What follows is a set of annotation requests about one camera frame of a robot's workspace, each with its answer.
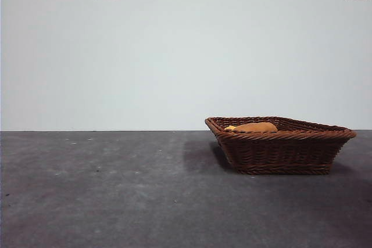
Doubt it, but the brown wicker basket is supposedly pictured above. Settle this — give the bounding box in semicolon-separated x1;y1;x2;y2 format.
205;116;357;176

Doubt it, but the brown potato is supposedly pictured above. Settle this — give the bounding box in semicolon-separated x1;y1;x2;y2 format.
232;122;278;134

